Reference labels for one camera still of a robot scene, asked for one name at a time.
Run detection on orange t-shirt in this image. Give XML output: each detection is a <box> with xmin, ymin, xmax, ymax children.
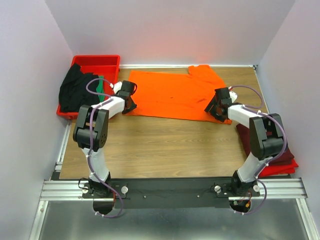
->
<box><xmin>128</xmin><ymin>65</ymin><xmax>226</xmax><ymax>123</ymax></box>

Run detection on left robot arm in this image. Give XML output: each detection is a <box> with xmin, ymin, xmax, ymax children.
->
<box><xmin>73</xmin><ymin>79</ymin><xmax>138</xmax><ymax>198</ymax></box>

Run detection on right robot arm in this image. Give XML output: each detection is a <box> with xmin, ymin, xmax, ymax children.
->
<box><xmin>204</xmin><ymin>87</ymin><xmax>288</xmax><ymax>196</ymax></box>

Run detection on green t-shirt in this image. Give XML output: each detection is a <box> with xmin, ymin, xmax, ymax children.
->
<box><xmin>96</xmin><ymin>75</ymin><xmax>105</xmax><ymax>102</ymax></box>

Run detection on folded maroon t-shirt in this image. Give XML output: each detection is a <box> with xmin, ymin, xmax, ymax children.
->
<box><xmin>236</xmin><ymin>123</ymin><xmax>298</xmax><ymax>167</ymax></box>

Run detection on red plastic bin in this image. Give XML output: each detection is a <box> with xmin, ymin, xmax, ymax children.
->
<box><xmin>56</xmin><ymin>55</ymin><xmax>120</xmax><ymax>120</ymax></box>

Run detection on black t-shirt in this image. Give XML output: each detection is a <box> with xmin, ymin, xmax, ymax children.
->
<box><xmin>58</xmin><ymin>63</ymin><xmax>100</xmax><ymax>113</ymax></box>

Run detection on folded red t-shirt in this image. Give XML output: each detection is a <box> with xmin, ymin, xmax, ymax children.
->
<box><xmin>259</xmin><ymin>158</ymin><xmax>299</xmax><ymax>178</ymax></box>

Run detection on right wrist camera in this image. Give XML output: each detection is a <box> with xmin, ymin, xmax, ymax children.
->
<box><xmin>229</xmin><ymin>91</ymin><xmax>238</xmax><ymax>103</ymax></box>

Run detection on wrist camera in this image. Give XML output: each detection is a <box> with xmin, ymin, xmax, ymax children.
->
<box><xmin>109</xmin><ymin>81</ymin><xmax>123</xmax><ymax>94</ymax></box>
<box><xmin>229</xmin><ymin>91</ymin><xmax>238</xmax><ymax>103</ymax></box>

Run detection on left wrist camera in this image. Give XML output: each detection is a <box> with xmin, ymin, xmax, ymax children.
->
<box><xmin>109</xmin><ymin>81</ymin><xmax>123</xmax><ymax>94</ymax></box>

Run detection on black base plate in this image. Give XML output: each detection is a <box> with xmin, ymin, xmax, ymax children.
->
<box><xmin>78</xmin><ymin>177</ymin><xmax>261</xmax><ymax>214</ymax></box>

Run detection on aluminium frame rail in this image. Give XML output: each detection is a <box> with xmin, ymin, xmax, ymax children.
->
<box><xmin>30</xmin><ymin>125</ymin><xmax>320</xmax><ymax>240</ymax></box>

